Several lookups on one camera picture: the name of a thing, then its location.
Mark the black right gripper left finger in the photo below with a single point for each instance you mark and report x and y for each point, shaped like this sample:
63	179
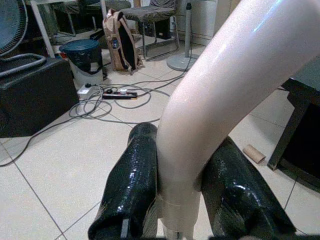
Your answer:
132	180

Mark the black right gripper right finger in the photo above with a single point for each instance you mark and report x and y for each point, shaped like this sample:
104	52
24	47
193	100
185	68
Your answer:
237	190

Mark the cardboard paper roll tube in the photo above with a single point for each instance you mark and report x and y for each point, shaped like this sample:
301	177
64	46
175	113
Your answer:
254	154

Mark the dark wooden table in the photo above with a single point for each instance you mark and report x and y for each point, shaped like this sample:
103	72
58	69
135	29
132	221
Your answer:
297	130

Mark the black power strip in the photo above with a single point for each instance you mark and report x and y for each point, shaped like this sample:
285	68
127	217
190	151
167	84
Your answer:
120	95

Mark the white power adapter box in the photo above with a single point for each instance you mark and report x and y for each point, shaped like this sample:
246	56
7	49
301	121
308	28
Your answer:
86	90

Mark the white bin with blue lid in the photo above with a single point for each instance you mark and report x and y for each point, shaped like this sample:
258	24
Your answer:
83	60

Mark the black box cabinet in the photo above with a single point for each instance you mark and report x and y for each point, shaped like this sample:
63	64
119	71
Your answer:
32	97

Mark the tan and black backpack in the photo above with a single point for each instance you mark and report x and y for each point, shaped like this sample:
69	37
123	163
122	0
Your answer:
122	42

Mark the grey standing fan base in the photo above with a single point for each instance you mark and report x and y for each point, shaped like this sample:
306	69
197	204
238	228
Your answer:
181	45

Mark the grey bent tube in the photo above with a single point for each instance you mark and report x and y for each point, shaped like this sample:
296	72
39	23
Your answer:
22	63

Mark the white table leg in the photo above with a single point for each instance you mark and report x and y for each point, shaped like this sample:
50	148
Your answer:
42	27

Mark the electric fan with grille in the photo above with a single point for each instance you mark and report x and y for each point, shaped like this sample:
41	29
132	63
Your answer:
10	25

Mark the metal frame chair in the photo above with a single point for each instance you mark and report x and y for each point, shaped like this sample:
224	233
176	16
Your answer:
155	22

